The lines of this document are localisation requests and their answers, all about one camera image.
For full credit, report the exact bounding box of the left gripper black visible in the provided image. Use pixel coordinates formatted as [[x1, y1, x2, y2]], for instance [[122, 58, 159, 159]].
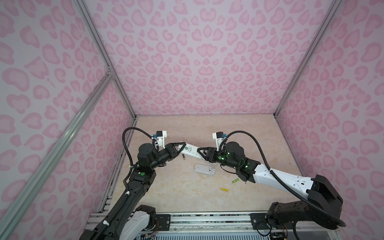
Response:
[[149, 142, 186, 172]]

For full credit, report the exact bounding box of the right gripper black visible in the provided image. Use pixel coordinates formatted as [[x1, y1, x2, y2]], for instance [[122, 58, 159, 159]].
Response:
[[196, 147, 239, 170]]

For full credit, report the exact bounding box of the white remote control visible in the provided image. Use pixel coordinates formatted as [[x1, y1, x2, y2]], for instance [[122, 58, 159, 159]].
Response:
[[194, 164, 216, 177], [181, 144, 203, 160]]

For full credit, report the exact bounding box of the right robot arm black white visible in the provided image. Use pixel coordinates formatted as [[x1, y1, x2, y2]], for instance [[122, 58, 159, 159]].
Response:
[[197, 142, 346, 230]]

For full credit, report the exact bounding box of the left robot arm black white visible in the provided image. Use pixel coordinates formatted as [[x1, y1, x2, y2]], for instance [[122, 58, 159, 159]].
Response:
[[80, 142, 186, 240]]

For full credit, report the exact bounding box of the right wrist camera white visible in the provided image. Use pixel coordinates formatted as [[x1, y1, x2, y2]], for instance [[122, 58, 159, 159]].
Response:
[[212, 132, 227, 150]]

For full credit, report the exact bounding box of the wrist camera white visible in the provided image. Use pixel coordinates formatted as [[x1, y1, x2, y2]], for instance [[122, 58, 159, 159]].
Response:
[[152, 131, 167, 150], [212, 132, 227, 150]]

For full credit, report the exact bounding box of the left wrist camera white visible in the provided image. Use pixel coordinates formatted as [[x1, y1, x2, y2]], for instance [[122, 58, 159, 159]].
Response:
[[152, 131, 167, 150]]

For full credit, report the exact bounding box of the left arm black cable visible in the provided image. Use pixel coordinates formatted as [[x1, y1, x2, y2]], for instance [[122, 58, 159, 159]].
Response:
[[121, 126, 154, 181]]

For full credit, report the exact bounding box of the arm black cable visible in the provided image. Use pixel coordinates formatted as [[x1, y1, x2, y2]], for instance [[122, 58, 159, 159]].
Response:
[[220, 130, 346, 227], [121, 126, 154, 181]]

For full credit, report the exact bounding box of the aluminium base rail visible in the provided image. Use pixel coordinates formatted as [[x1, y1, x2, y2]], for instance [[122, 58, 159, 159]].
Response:
[[80, 211, 343, 240]]

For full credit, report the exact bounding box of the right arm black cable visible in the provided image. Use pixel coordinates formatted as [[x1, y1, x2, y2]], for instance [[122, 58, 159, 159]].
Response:
[[220, 130, 346, 227]]

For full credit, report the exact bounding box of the aluminium right corner post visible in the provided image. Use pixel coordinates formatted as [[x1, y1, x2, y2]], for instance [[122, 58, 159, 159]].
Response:
[[274, 0, 344, 119]]

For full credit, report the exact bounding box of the aluminium corner post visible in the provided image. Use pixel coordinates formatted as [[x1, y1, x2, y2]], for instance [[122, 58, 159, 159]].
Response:
[[73, 0, 137, 120], [274, 0, 344, 119]]

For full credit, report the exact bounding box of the aluminium left corner post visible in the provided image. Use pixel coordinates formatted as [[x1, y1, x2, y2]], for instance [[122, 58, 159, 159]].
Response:
[[73, 0, 137, 120]]

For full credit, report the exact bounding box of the aluminium diagonal frame bar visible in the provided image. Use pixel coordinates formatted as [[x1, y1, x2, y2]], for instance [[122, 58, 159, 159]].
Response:
[[1, 73, 114, 240]]

